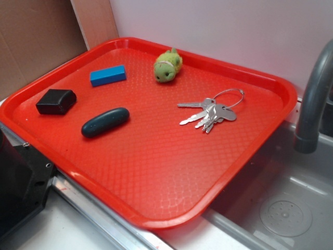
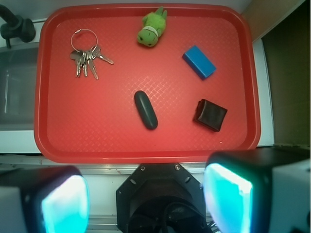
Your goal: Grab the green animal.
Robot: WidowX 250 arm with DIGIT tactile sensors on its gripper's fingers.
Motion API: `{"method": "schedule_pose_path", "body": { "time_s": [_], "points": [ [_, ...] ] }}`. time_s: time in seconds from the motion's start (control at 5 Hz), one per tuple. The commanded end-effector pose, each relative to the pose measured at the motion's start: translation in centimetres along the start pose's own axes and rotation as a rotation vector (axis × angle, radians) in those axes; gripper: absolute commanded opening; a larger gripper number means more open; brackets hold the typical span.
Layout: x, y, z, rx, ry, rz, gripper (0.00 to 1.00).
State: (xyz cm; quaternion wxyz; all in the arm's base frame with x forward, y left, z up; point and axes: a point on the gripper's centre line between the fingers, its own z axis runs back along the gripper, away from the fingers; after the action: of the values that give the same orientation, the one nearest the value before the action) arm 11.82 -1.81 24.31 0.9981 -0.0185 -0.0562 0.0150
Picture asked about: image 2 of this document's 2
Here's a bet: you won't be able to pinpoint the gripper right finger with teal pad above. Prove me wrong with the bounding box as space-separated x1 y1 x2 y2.
203 147 311 233

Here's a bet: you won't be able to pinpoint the blue rectangular block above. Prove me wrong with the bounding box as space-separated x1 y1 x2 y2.
182 46 216 80

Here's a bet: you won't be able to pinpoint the grey toy faucet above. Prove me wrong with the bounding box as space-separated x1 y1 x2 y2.
0 4 36 49

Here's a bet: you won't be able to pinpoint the silver keys on wire ring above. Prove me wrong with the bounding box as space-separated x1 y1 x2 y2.
69 29 114 80

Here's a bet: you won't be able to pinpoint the dark teal oval case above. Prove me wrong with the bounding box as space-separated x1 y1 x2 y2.
134 90 158 130

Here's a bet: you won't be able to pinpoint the grey toy sink basin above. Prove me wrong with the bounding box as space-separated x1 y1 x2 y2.
0 43 38 131

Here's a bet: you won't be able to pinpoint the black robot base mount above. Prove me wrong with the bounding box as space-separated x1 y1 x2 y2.
116 164 212 233

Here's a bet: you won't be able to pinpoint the green plush animal toy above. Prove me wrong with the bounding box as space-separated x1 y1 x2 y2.
137 6 167 47

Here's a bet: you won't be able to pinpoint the red plastic tray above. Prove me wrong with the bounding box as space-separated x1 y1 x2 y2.
34 4 261 164

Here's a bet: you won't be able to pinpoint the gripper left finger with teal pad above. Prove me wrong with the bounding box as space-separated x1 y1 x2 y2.
0 166 90 233

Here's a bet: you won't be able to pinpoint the dark brown leather pouch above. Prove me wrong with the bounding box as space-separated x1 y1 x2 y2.
193 99 227 132

